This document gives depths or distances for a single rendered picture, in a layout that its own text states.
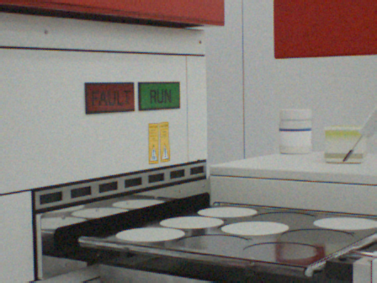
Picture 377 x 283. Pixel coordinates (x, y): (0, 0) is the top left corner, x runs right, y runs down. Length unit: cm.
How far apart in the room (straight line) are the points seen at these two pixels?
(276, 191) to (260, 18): 339
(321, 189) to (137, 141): 33
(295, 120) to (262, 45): 310
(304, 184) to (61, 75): 47
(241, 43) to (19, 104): 348
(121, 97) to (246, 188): 32
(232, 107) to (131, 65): 316
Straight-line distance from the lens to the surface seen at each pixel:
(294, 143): 160
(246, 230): 111
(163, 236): 108
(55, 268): 109
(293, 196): 132
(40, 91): 107
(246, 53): 451
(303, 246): 101
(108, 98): 117
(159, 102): 127
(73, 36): 112
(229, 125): 433
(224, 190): 139
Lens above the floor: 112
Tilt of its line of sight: 4 degrees down
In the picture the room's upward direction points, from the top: 1 degrees counter-clockwise
